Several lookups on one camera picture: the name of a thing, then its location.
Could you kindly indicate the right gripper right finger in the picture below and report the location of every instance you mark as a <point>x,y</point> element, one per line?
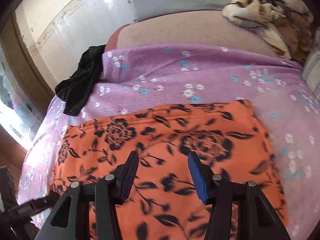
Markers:
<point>257,218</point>

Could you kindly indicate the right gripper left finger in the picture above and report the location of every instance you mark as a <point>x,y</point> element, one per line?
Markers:
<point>69,218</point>

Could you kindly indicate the striped pillow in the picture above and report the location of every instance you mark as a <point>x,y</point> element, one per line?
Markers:
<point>311,69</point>

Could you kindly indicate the black cloth garment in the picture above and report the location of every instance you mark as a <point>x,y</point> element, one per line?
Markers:
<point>76,90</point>

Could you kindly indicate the purple floral bed sheet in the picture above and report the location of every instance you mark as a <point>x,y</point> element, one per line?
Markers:
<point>140,78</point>

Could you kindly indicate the orange black floral garment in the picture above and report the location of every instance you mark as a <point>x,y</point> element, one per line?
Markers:
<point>163,203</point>

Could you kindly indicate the brown patterned blanket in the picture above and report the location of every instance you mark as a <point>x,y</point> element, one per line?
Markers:
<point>285,25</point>

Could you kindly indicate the pink mattress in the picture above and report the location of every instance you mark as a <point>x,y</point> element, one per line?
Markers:
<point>206,27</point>

